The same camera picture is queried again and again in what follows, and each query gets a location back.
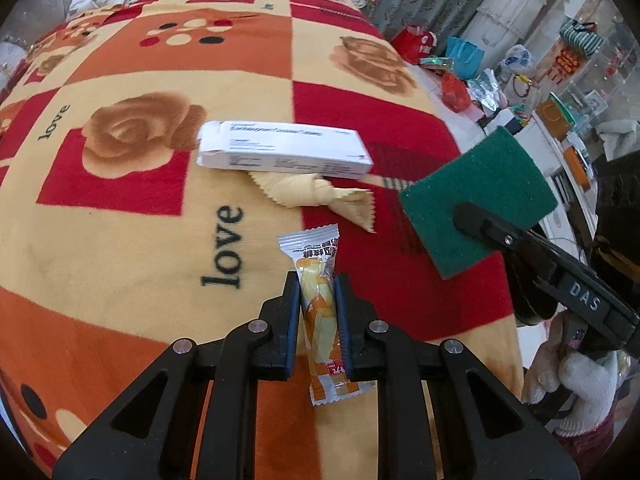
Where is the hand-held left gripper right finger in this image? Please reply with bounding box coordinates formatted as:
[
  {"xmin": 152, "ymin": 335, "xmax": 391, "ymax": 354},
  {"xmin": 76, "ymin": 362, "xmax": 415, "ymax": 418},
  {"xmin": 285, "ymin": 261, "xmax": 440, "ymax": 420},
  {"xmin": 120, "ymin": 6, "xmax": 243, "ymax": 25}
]
[{"xmin": 335, "ymin": 274, "xmax": 582, "ymax": 480}]

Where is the red orange printed blanket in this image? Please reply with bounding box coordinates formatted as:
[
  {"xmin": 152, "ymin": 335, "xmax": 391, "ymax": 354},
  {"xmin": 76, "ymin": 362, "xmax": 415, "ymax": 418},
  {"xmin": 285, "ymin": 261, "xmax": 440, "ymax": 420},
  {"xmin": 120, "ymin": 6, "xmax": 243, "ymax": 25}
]
[{"xmin": 0, "ymin": 0, "xmax": 525, "ymax": 480}]

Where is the red shopping bag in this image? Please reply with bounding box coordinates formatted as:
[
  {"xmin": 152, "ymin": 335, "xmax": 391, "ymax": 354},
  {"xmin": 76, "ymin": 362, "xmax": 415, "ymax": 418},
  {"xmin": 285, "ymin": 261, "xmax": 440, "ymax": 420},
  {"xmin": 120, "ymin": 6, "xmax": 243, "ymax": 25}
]
[{"xmin": 389, "ymin": 25, "xmax": 439, "ymax": 64}]

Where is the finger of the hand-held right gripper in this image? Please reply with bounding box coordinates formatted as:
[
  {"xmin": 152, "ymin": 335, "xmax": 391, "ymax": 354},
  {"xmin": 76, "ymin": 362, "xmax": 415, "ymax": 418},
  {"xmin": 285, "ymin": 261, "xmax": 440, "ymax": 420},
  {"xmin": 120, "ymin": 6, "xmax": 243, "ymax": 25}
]
[{"xmin": 452, "ymin": 201, "xmax": 558, "ymax": 283}]

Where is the striped tote bag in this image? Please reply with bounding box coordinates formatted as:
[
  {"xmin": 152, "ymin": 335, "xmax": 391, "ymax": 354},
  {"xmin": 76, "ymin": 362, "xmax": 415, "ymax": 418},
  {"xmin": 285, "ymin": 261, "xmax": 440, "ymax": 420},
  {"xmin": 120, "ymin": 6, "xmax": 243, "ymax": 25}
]
[{"xmin": 558, "ymin": 17, "xmax": 605, "ymax": 56}]

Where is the long white carton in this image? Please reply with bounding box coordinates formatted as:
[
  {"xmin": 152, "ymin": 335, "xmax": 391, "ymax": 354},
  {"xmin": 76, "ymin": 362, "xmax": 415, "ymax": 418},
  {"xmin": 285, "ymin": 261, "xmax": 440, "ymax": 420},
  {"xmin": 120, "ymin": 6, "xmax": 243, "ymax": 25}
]
[{"xmin": 195, "ymin": 120, "xmax": 375, "ymax": 180}]

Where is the orange box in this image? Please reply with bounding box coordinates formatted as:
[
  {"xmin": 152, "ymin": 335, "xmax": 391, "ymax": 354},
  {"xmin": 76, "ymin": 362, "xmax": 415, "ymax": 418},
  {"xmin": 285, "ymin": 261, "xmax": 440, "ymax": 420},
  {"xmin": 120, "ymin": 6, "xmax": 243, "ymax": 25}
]
[{"xmin": 564, "ymin": 144, "xmax": 597, "ymax": 187}]

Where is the yellow snack packet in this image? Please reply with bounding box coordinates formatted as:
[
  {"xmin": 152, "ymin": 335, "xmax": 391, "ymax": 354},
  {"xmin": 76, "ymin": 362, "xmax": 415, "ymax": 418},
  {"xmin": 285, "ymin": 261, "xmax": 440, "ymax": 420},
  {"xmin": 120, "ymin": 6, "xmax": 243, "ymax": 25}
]
[{"xmin": 278, "ymin": 225, "xmax": 377, "ymax": 407}]

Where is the brown paper bag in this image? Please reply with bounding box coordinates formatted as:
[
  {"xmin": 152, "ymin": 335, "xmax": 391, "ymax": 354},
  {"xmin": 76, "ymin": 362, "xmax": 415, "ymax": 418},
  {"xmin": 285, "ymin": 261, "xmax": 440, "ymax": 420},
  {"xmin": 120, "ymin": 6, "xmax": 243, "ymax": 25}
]
[{"xmin": 537, "ymin": 92, "xmax": 572, "ymax": 139}]

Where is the green scouring pad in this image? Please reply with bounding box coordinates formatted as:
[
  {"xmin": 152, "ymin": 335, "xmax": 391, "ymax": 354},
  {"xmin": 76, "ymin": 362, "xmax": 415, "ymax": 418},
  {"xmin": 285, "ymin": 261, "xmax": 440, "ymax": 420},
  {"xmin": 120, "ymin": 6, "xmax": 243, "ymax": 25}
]
[{"xmin": 399, "ymin": 127, "xmax": 559, "ymax": 280}]

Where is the knotted yellow cloth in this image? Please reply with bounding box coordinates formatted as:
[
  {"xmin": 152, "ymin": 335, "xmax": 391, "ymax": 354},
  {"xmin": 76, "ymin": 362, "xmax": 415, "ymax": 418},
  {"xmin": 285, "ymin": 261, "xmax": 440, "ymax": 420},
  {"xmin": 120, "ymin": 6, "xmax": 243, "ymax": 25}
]
[{"xmin": 247, "ymin": 170, "xmax": 377, "ymax": 234}]

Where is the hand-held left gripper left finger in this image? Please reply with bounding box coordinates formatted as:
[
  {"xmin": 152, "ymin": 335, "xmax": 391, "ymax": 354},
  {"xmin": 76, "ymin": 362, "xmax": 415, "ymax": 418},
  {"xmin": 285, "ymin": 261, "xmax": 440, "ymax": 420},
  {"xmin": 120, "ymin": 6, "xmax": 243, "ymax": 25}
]
[{"xmin": 52, "ymin": 271, "xmax": 302, "ymax": 480}]

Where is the dark navy bag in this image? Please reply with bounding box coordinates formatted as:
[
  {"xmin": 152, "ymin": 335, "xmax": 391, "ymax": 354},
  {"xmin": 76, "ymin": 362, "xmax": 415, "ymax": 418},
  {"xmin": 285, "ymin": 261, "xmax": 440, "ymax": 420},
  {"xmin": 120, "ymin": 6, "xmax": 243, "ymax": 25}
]
[{"xmin": 492, "ymin": 109, "xmax": 527, "ymax": 137}]

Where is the white tv cabinet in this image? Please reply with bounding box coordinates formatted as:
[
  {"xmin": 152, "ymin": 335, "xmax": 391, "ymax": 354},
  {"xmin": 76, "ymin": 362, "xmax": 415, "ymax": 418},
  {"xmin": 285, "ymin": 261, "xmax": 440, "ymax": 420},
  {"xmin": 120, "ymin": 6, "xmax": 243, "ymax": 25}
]
[{"xmin": 529, "ymin": 110, "xmax": 601, "ymax": 261}]

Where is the grey cloth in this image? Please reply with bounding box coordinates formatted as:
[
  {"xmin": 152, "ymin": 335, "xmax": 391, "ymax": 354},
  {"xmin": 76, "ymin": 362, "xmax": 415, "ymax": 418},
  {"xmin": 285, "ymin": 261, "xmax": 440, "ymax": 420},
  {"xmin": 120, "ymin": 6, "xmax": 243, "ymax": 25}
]
[{"xmin": 597, "ymin": 120, "xmax": 640, "ymax": 162}]

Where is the teal shopping bag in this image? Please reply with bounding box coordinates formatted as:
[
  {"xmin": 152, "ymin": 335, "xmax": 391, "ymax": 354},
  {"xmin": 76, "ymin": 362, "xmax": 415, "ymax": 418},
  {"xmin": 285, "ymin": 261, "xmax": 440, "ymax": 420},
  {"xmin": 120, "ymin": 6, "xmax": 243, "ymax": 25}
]
[{"xmin": 444, "ymin": 36, "xmax": 487, "ymax": 79}]

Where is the red hanging ornament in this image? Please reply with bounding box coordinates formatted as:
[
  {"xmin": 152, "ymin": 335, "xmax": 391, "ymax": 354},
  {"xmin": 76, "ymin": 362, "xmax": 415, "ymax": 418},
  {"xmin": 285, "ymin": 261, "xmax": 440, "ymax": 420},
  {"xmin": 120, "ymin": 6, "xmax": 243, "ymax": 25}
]
[{"xmin": 547, "ymin": 48, "xmax": 584, "ymax": 84}]

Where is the red plastic bag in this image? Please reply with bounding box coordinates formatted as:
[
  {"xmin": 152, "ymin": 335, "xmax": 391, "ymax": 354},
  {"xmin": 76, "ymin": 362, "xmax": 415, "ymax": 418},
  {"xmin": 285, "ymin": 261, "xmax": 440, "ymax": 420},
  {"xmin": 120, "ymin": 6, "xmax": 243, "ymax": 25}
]
[{"xmin": 442, "ymin": 72, "xmax": 472, "ymax": 112}]

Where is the clear acrylic shelf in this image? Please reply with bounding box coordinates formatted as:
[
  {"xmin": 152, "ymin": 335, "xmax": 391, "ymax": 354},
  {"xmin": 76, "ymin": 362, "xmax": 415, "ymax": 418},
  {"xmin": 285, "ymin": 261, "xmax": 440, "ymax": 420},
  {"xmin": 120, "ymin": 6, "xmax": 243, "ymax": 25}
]
[{"xmin": 564, "ymin": 0, "xmax": 640, "ymax": 112}]

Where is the white plastic bag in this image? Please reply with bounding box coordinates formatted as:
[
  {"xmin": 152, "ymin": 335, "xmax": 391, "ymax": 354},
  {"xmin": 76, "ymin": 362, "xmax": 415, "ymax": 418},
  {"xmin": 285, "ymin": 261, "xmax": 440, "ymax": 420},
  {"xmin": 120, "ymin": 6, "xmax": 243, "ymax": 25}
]
[{"xmin": 499, "ymin": 44, "xmax": 534, "ymax": 79}]

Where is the white lace cover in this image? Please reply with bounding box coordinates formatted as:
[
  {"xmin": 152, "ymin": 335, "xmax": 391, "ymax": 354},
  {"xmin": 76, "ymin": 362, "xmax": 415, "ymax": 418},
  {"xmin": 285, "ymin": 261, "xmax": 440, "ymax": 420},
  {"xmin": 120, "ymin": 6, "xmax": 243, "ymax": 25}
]
[{"xmin": 474, "ymin": 0, "xmax": 567, "ymax": 62}]

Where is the silver foil bag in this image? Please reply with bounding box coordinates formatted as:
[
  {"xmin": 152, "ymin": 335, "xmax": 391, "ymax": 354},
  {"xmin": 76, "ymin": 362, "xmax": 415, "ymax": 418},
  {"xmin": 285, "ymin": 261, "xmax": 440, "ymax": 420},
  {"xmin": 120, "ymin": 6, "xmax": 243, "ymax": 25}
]
[{"xmin": 474, "ymin": 69, "xmax": 504, "ymax": 112}]

